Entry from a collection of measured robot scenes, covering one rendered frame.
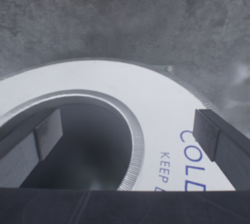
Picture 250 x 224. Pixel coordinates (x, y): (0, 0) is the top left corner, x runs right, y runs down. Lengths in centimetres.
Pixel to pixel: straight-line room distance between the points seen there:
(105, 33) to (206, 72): 75
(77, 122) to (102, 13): 64
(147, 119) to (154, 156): 15
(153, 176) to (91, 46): 93
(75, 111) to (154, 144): 43
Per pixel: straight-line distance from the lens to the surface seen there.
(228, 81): 148
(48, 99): 81
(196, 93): 77
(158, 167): 53
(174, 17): 115
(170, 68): 125
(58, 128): 16
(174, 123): 63
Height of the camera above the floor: 108
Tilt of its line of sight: 49 degrees down
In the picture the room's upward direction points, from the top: 175 degrees counter-clockwise
